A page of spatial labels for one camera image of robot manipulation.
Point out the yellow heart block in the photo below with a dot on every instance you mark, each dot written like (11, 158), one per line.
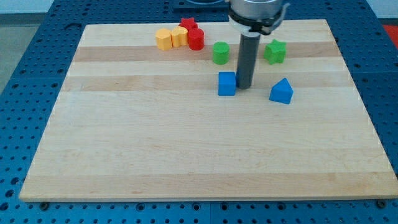
(179, 36)

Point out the green cylinder block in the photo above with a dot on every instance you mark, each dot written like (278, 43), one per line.
(221, 53)

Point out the red star block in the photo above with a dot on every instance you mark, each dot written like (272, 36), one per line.
(188, 23)

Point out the blue triangle block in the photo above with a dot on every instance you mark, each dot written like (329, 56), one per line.
(282, 92)

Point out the blue cube block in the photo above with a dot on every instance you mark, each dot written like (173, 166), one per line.
(226, 84)

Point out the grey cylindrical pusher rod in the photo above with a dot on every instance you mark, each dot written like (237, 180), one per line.
(248, 49)

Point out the wooden board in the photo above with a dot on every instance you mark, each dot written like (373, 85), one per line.
(133, 123)

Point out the yellow hexagon block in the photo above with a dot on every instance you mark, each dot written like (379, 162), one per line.
(163, 39)

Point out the red cylinder block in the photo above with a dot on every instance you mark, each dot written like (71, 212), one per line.
(196, 38)

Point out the dark blue mount plate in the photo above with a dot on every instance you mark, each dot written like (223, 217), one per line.
(198, 5)

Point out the green star block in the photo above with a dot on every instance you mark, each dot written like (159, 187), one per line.
(275, 52)

